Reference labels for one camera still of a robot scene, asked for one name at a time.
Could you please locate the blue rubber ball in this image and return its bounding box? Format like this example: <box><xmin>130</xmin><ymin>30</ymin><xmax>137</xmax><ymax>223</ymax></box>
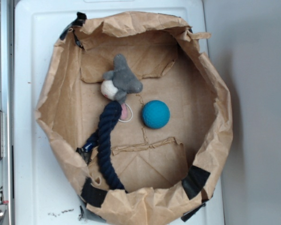
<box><xmin>141</xmin><ymin>100</ymin><xmax>170</xmax><ymax>129</ymax></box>

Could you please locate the brown paper bag bin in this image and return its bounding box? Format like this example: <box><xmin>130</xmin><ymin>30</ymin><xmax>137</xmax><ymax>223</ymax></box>
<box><xmin>36</xmin><ymin>11</ymin><xmax>233</xmax><ymax>225</ymax></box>

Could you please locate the black tape bottom right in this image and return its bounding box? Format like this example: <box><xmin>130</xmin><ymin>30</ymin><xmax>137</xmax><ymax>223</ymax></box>
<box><xmin>181</xmin><ymin>165</ymin><xmax>211</xmax><ymax>200</ymax></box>

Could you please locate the aluminium frame rail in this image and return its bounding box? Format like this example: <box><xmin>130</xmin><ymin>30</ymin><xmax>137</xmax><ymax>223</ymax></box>
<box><xmin>0</xmin><ymin>0</ymin><xmax>15</xmax><ymax>225</ymax></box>

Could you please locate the black tape bottom left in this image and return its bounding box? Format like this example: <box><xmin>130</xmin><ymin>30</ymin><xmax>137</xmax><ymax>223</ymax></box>
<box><xmin>80</xmin><ymin>177</ymin><xmax>108</xmax><ymax>208</ymax></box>

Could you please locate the black tape top left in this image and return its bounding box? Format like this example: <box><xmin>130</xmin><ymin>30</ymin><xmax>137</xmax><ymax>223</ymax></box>
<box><xmin>59</xmin><ymin>12</ymin><xmax>87</xmax><ymax>40</ymax></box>

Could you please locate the navy blue rope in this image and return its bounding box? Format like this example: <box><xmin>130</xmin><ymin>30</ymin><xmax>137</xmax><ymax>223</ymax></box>
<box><xmin>82</xmin><ymin>100</ymin><xmax>128</xmax><ymax>193</ymax></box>

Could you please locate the black tape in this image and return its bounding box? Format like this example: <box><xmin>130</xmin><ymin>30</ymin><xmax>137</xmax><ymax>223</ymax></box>
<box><xmin>80</xmin><ymin>177</ymin><xmax>108</xmax><ymax>208</ymax></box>
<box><xmin>181</xmin><ymin>165</ymin><xmax>211</xmax><ymax>200</ymax></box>
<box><xmin>59</xmin><ymin>12</ymin><xmax>87</xmax><ymax>40</ymax></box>

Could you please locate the grey plush toy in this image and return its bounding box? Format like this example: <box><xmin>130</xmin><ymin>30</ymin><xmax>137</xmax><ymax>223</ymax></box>
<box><xmin>101</xmin><ymin>54</ymin><xmax>143</xmax><ymax>122</ymax></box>

